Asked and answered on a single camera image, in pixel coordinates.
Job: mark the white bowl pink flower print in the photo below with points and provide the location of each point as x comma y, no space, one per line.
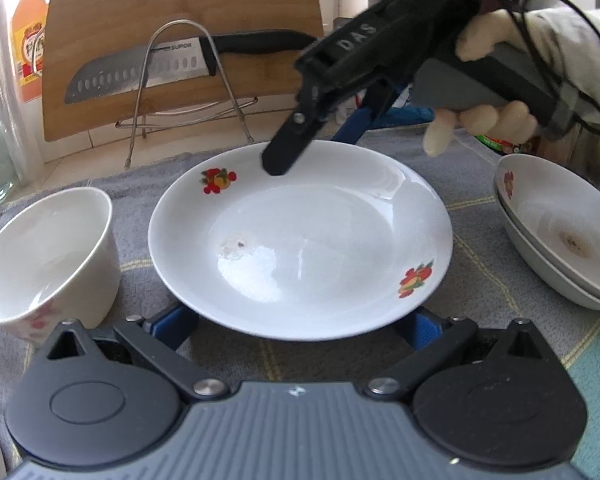
45,240

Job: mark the white plate fruit print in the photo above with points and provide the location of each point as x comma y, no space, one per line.
300,240

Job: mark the person's right hand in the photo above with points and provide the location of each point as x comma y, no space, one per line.
495,30

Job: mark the white plate flower print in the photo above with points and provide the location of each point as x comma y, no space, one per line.
570,283
545,210

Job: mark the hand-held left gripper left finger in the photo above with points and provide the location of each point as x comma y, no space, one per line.
172,325

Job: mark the grey and teal checked cloth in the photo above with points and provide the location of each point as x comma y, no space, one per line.
480,260

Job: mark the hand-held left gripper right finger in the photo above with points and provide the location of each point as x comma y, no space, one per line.
425,330

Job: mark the clear plastic cup stack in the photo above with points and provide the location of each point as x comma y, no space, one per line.
10,125

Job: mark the wooden cutting board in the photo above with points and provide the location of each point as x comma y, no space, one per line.
180,10

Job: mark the green lid sauce jar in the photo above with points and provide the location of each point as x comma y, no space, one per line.
505,146

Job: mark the orange cooking wine bottle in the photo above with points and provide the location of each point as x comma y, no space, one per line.
27,50

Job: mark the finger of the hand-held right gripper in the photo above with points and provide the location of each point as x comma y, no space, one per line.
360,120
290,145

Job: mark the person's right forearm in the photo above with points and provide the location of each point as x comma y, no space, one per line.
580,60

